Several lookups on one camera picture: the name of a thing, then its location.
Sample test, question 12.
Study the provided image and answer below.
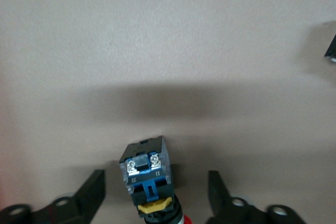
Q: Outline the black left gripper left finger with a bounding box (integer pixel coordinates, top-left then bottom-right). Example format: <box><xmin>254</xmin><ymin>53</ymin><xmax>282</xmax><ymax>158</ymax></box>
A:
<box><xmin>0</xmin><ymin>169</ymin><xmax>107</xmax><ymax>224</ymax></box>

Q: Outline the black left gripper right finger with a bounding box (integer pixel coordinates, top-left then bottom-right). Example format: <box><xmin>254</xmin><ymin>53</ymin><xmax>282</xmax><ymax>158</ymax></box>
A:
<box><xmin>206</xmin><ymin>170</ymin><xmax>308</xmax><ymax>224</ymax></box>

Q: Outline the red push button switch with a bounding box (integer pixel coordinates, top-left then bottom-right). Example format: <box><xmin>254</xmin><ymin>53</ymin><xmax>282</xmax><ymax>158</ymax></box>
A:
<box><xmin>119</xmin><ymin>135</ymin><xmax>194</xmax><ymax>224</ymax></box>

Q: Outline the black push button switch block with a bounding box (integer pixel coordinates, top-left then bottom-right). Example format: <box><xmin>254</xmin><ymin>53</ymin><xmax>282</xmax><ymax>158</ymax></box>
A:
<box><xmin>324</xmin><ymin>33</ymin><xmax>336</xmax><ymax>63</ymax></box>

